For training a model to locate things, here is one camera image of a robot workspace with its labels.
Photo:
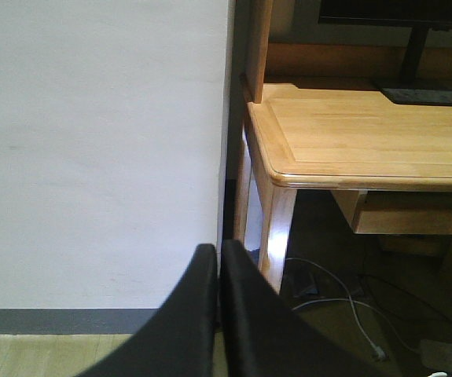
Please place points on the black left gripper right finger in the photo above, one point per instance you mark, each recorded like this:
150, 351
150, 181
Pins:
264, 337

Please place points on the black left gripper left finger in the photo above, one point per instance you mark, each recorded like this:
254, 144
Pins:
178, 340

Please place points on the light wooden desk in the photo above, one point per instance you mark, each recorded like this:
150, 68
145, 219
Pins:
315, 122

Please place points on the black monitor with stand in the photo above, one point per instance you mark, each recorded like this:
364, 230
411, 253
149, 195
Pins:
420, 17

